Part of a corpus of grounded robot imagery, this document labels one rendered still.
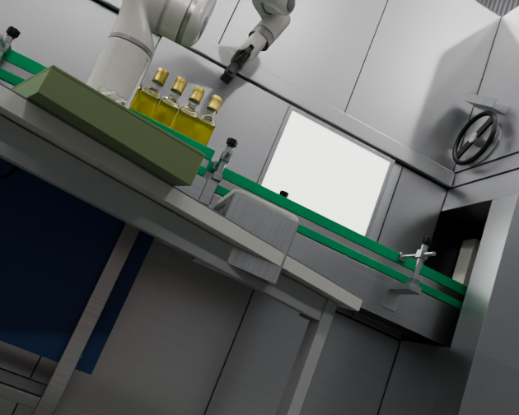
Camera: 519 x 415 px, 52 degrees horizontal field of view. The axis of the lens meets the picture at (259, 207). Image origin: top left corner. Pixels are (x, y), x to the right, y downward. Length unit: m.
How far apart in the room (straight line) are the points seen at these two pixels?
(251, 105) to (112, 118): 0.90
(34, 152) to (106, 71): 0.22
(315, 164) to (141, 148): 0.95
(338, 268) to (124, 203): 0.75
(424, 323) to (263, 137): 0.77
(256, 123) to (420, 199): 0.67
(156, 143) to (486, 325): 1.08
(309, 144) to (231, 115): 0.28
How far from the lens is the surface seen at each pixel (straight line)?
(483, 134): 2.08
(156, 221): 1.10
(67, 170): 1.03
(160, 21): 1.16
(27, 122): 0.97
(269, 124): 1.79
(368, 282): 1.63
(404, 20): 2.22
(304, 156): 1.80
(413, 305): 1.71
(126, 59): 1.11
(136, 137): 0.96
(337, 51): 2.02
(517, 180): 1.81
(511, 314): 1.71
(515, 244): 1.74
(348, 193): 1.84
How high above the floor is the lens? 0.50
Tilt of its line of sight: 15 degrees up
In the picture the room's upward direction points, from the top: 22 degrees clockwise
